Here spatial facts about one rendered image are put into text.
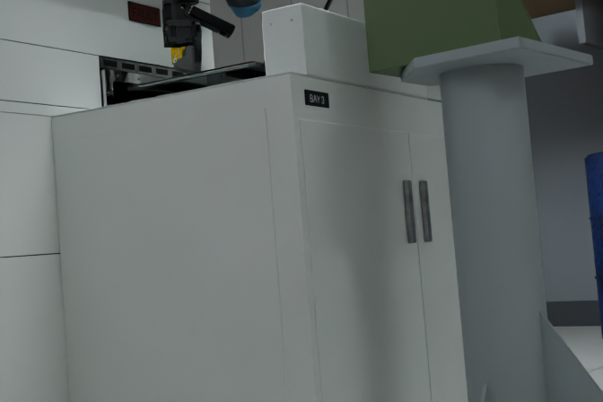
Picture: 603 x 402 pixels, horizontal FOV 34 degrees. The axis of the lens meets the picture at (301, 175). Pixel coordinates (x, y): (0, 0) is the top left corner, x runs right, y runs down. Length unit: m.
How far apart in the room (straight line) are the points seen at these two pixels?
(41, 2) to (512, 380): 1.28
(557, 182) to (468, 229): 3.10
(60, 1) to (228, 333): 0.87
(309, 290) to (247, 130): 0.33
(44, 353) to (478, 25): 1.12
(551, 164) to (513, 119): 3.09
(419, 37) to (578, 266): 3.13
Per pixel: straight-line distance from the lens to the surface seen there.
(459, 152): 1.85
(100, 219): 2.12
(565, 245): 4.92
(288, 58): 1.92
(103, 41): 2.39
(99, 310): 2.13
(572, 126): 4.90
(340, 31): 2.04
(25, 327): 2.14
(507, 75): 1.86
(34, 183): 2.17
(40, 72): 2.23
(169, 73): 2.55
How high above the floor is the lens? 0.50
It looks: 4 degrees up
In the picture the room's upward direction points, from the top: 5 degrees counter-clockwise
